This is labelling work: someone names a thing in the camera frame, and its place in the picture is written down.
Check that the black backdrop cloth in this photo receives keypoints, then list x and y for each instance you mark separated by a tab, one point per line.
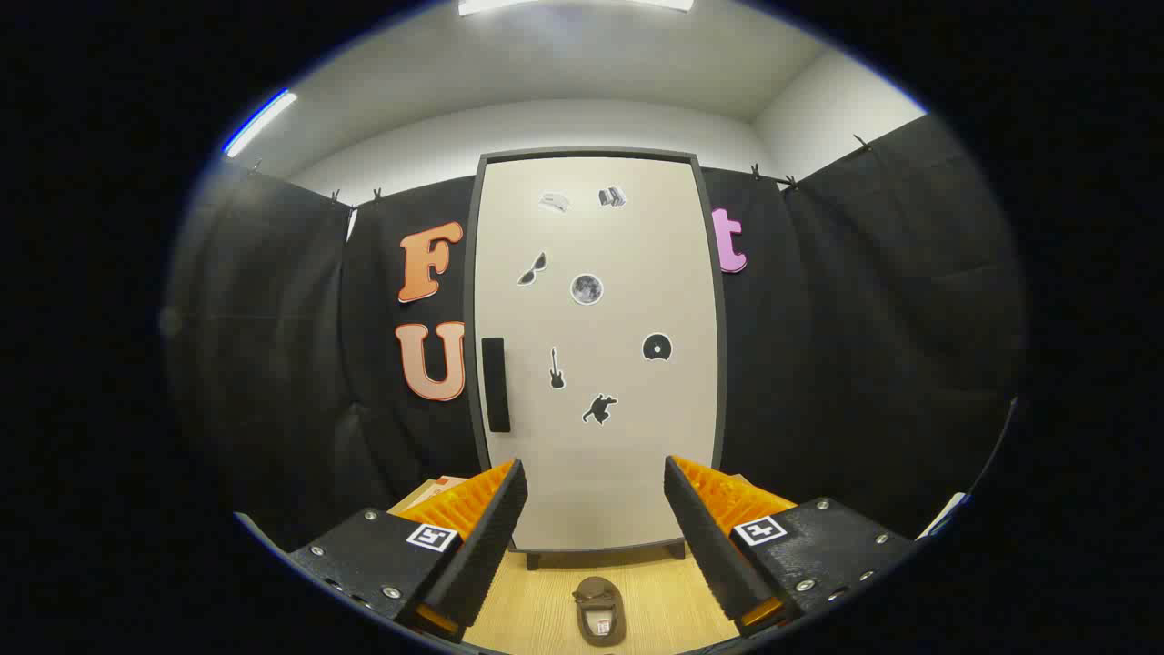
864	318

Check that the dark grey shoe cabinet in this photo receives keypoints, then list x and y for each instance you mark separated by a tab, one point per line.
470	300

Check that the white side table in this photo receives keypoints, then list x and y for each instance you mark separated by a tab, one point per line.
946	514

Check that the long ceiling light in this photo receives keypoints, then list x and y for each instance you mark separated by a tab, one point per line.
259	123
573	5

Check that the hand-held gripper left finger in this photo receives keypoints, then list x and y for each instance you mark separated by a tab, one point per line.
482	546

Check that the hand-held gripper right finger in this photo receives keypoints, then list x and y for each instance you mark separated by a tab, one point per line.
705	537

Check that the beige shoe cabinet door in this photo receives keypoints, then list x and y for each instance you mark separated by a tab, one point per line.
591	473

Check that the stack of books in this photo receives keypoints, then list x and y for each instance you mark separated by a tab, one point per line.
435	491

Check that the brown fuzzy shoe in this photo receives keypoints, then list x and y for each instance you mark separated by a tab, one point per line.
596	600

